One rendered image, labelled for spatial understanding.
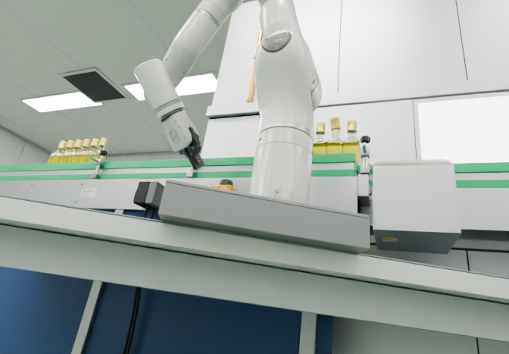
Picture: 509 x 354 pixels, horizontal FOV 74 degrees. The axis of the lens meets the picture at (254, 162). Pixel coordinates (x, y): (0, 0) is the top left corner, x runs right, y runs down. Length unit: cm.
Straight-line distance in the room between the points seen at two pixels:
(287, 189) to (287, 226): 12
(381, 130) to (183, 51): 81
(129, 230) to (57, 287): 97
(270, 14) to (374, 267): 66
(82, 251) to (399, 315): 52
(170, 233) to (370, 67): 130
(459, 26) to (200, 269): 152
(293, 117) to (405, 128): 79
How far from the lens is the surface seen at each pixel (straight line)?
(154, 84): 101
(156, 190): 120
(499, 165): 122
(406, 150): 139
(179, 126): 99
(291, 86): 72
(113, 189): 144
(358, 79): 162
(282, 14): 95
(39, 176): 183
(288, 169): 64
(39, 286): 158
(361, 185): 104
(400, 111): 148
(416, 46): 171
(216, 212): 51
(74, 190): 159
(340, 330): 128
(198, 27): 109
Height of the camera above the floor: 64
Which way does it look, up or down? 24 degrees up
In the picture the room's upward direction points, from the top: 8 degrees clockwise
